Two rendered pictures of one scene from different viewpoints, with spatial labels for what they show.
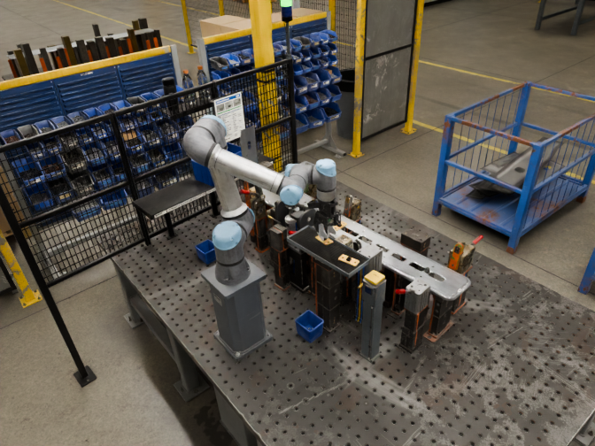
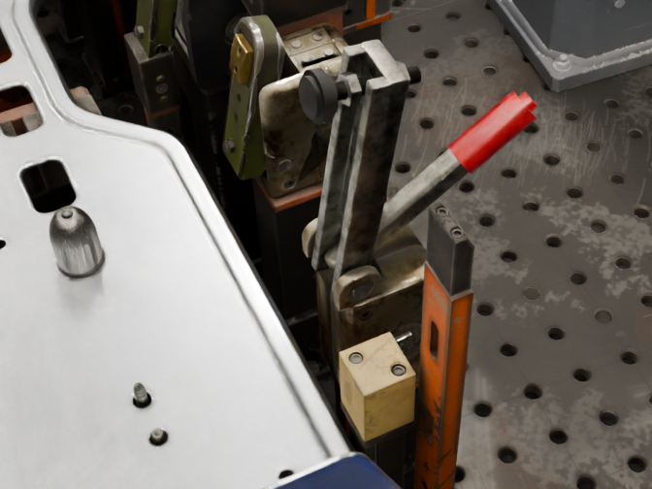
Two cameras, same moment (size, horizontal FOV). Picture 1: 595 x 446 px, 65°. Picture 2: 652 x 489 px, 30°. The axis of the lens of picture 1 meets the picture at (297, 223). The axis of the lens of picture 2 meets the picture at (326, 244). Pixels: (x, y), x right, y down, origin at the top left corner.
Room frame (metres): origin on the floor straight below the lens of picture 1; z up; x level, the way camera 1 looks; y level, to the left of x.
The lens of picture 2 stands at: (2.70, 0.34, 1.65)
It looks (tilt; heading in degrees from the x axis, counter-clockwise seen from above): 51 degrees down; 199
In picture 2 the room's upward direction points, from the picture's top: 3 degrees counter-clockwise
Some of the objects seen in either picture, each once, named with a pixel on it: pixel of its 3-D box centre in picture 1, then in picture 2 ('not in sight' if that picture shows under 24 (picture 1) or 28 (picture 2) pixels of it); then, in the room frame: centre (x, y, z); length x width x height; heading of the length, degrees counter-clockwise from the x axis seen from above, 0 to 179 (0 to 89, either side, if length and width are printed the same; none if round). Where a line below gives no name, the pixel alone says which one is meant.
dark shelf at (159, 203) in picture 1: (208, 180); not in sight; (2.54, 0.53, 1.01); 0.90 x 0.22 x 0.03; 132
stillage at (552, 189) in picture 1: (520, 161); not in sight; (3.58, -1.94, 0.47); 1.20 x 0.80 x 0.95; 127
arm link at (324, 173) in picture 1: (325, 174); not in sight; (1.59, -0.12, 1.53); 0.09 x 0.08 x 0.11; 76
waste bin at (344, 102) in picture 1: (353, 104); not in sight; (5.44, -0.75, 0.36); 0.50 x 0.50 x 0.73
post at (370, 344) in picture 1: (372, 319); not in sight; (1.42, -0.29, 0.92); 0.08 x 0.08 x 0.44; 42
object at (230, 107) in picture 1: (229, 118); not in sight; (2.83, 0.39, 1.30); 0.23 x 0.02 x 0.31; 132
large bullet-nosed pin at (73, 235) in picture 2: not in sight; (76, 243); (2.26, 0.01, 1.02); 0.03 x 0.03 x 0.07
